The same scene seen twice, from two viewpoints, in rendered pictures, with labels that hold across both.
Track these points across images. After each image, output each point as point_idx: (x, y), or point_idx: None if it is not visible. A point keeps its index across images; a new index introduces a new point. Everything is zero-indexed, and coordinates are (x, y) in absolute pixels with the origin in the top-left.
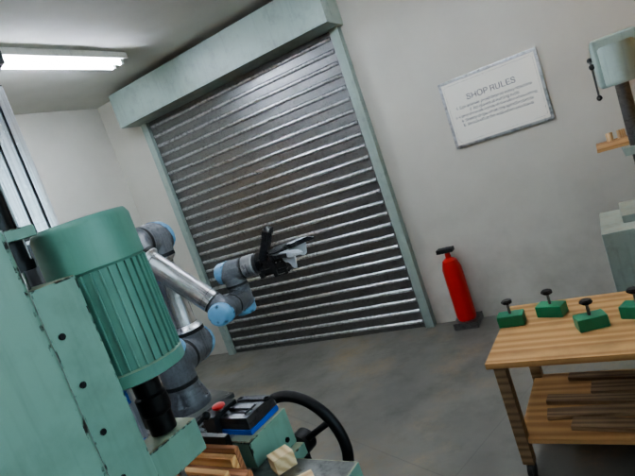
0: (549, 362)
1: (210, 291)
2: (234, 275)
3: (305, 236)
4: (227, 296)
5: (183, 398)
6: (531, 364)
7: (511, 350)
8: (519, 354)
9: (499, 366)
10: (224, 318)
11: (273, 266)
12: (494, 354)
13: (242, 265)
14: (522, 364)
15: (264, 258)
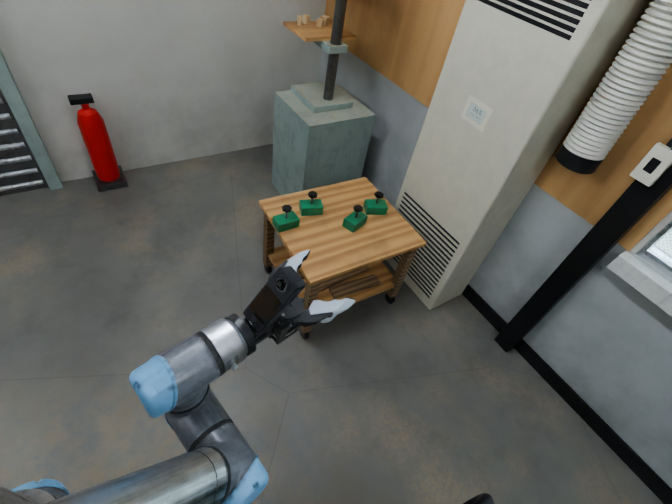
0: (356, 268)
1: (216, 468)
2: (207, 384)
3: (302, 253)
4: (217, 437)
5: None
6: (344, 272)
7: (318, 261)
8: (329, 264)
9: (321, 281)
10: (264, 488)
11: (284, 333)
12: (307, 268)
13: (229, 361)
14: (338, 274)
15: (269, 327)
